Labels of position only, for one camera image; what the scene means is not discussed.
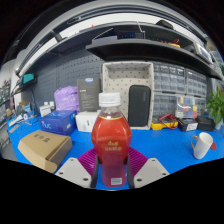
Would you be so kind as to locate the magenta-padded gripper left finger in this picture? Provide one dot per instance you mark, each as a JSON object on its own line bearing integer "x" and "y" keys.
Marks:
{"x": 73, "y": 171}

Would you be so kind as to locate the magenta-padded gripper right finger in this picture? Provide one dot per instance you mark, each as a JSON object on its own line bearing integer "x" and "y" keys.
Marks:
{"x": 151, "y": 171}

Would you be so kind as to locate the red drink bottle white cap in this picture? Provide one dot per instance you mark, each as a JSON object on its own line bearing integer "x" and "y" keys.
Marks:
{"x": 111, "y": 136}

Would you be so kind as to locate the brown cardboard box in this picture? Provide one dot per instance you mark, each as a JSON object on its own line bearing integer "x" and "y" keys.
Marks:
{"x": 43, "y": 148}

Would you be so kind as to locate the yellow multimeter with red leads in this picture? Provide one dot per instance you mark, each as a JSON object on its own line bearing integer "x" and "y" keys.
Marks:
{"x": 158, "y": 126}
{"x": 174, "y": 44}

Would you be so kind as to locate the blue carton box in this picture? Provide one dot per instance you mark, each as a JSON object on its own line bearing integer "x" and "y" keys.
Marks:
{"x": 58, "y": 122}

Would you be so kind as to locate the small white carton box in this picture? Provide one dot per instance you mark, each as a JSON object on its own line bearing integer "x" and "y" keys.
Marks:
{"x": 86, "y": 121}

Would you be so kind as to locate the white mug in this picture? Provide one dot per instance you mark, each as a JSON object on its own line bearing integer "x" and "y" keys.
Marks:
{"x": 201, "y": 146}

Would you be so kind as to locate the black box with white label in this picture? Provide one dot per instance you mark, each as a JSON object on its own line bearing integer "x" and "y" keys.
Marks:
{"x": 187, "y": 125}

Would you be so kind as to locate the black rectangular speaker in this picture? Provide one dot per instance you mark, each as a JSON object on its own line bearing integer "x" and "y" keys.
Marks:
{"x": 139, "y": 106}

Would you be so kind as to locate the grey small-parts drawer cabinet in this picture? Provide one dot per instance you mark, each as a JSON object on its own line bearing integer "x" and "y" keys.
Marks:
{"x": 196, "y": 83}
{"x": 202, "y": 106}
{"x": 169, "y": 78}
{"x": 164, "y": 105}

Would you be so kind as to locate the purple plastic bag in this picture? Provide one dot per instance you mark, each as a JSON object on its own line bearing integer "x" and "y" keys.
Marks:
{"x": 66, "y": 98}

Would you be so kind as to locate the drawer cabinet with coloured drawers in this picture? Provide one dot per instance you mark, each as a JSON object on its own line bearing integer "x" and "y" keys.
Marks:
{"x": 186, "y": 106}

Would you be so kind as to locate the dark grey product box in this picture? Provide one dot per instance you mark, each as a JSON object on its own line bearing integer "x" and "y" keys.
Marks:
{"x": 88, "y": 95}

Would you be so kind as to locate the green potted plant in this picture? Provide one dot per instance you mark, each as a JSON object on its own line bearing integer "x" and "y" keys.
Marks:
{"x": 216, "y": 106}

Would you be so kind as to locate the beige perforated storage bin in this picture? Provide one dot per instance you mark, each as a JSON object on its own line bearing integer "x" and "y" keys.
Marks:
{"x": 116, "y": 78}

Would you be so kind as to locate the teal holder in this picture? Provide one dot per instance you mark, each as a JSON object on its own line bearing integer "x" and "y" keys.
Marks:
{"x": 27, "y": 78}

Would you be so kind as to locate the black workbench shelf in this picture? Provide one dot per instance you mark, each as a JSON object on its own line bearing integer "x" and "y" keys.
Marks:
{"x": 143, "y": 50}

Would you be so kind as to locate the dark navy storage bin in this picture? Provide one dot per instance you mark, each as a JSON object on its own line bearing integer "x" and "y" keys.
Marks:
{"x": 105, "y": 39}
{"x": 130, "y": 35}

